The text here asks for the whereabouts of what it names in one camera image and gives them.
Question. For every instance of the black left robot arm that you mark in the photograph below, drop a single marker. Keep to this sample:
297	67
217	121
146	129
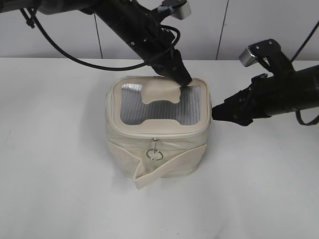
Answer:
29	9

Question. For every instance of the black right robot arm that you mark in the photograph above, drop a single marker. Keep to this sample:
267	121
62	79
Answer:
308	82

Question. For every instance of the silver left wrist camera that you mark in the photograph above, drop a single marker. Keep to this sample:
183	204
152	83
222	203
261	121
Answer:
179	9

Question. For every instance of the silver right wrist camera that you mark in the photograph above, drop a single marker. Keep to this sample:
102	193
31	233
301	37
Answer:
269	55

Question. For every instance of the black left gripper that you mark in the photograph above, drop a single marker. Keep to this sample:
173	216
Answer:
149	39

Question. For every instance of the cream canvas zipper bag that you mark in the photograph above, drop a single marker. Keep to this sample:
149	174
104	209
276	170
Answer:
155	128

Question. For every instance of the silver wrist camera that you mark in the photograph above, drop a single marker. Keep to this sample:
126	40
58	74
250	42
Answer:
179	9
269	55

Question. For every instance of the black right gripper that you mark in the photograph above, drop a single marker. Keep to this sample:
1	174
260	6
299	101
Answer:
263	98

